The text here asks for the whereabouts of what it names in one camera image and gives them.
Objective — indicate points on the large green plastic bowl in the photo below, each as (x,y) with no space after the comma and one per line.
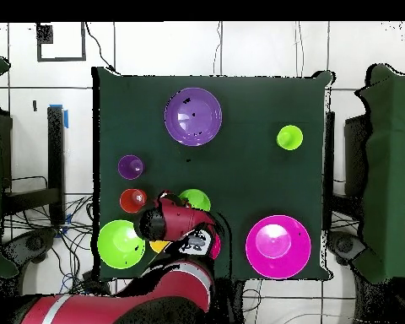
(121,244)

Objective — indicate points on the orange plastic cup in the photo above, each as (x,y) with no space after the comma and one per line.
(130,202)

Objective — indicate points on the lime green plastic cup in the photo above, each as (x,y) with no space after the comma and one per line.
(289,137)

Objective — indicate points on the black office chair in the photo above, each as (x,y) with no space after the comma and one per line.
(344,244)
(30,243)

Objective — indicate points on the black square frame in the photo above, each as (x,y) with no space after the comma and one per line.
(83,44)

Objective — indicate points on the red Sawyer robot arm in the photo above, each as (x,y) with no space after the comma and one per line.
(175,222)

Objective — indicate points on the small green plastic bowl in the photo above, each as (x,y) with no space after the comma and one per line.
(197,199)

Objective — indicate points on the large pink plastic bowl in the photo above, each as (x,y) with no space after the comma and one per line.
(278,260)

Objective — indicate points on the dark green tablecloth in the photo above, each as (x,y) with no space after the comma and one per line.
(256,175)

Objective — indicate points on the purple plastic cup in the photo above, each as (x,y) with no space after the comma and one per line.
(128,167)

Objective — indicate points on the black metal stand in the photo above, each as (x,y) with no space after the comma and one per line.
(55,162)

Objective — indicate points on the purple plastic bowl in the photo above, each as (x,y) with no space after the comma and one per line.
(193,116)

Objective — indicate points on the yellow plastic cup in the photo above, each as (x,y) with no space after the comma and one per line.
(158,245)

